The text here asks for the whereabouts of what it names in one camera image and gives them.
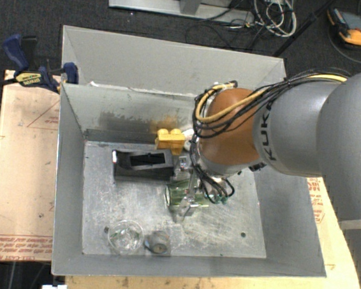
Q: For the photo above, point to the black cylinder on white bracket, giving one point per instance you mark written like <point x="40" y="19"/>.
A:
<point x="257" y="166"/>

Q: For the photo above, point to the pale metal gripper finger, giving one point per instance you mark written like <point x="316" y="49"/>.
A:
<point x="183" y="165"/>
<point x="189" y="209"/>

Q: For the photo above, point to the white small plastic piece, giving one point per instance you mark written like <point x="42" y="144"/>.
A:
<point x="189" y="132"/>

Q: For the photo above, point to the yellow toy brick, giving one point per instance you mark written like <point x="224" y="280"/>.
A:
<point x="169" y="139"/>

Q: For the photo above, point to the black open rectangular box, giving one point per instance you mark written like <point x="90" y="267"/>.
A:
<point x="145" y="172"/>

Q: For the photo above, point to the clear glass cup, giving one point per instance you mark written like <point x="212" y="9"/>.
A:
<point x="126" y="237"/>

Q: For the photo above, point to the grey metal bin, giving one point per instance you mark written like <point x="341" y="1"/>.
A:
<point x="122" y="205"/>

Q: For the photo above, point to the grey round object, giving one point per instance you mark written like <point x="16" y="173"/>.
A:
<point x="158" y="242"/>

